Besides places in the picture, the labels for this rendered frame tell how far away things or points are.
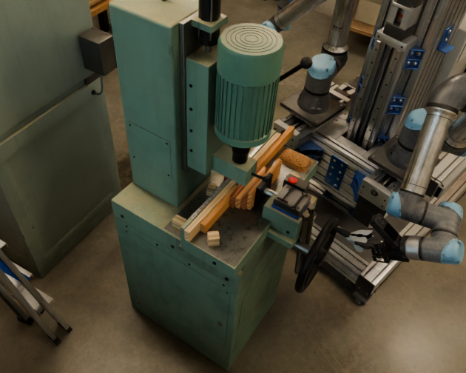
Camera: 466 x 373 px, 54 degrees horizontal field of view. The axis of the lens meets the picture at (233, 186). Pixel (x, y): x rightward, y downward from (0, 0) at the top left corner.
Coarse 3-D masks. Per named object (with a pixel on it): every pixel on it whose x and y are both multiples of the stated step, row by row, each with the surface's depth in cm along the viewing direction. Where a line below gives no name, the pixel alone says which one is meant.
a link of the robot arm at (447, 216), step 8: (432, 208) 140; (440, 208) 141; (448, 208) 140; (456, 208) 140; (432, 216) 140; (440, 216) 139; (448, 216) 139; (456, 216) 139; (424, 224) 142; (432, 224) 140; (440, 224) 139; (448, 224) 138; (456, 224) 138; (456, 232) 137
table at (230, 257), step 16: (272, 160) 178; (304, 176) 173; (240, 208) 160; (256, 208) 160; (224, 224) 155; (240, 224) 155; (256, 224) 156; (192, 240) 150; (224, 240) 150; (240, 240) 151; (256, 240) 151; (288, 240) 156; (208, 256) 147; (224, 256) 146; (240, 256) 146; (224, 272) 148
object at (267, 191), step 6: (270, 174) 159; (270, 180) 159; (258, 186) 154; (264, 186) 157; (270, 186) 163; (258, 192) 155; (264, 192) 159; (270, 192) 158; (276, 192) 158; (258, 198) 157; (258, 204) 160
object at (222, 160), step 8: (224, 144) 157; (216, 152) 154; (224, 152) 154; (216, 160) 153; (224, 160) 151; (248, 160) 152; (256, 160) 152; (216, 168) 156; (224, 168) 153; (232, 168) 151; (240, 168) 149; (248, 168) 150; (256, 168) 154; (232, 176) 154; (240, 176) 151; (248, 176) 151
